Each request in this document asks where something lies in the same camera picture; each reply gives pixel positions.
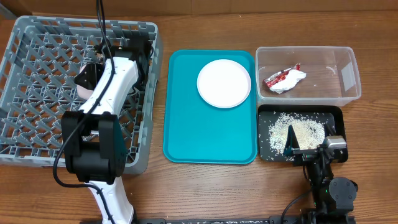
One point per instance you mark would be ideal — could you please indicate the black tray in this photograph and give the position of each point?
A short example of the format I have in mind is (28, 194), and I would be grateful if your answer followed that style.
(326, 114)

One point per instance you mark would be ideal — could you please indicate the white tissue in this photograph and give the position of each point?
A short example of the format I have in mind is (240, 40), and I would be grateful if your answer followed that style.
(286, 83)

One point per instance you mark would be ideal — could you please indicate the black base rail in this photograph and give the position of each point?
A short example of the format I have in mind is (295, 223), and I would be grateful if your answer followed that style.
(270, 220)

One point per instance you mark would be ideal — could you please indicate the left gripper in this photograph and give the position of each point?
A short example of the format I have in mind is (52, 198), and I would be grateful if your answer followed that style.
(94, 71)

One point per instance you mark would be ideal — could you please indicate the red snack wrapper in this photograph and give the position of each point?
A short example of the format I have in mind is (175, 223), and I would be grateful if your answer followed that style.
(279, 76)

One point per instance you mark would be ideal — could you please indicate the clear plastic bin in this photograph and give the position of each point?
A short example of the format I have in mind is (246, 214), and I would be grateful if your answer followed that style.
(332, 75)

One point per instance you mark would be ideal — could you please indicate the teal plastic tray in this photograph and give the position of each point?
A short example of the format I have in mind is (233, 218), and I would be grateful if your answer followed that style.
(195, 131)

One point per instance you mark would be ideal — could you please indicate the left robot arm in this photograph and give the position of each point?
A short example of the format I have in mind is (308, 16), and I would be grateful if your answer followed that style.
(93, 141)

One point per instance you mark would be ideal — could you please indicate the grey dishwasher rack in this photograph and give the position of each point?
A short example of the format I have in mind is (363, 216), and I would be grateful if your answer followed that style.
(42, 58)

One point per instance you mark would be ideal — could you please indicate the white rice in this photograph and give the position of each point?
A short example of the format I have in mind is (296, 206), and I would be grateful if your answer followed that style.
(273, 131)

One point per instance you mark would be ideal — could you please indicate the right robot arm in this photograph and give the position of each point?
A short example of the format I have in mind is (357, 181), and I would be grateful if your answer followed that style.
(333, 197)

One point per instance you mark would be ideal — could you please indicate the large white plate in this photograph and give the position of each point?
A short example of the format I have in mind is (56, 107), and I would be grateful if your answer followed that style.
(224, 83)

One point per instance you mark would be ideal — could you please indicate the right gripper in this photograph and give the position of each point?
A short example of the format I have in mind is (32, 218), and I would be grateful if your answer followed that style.
(303, 155)

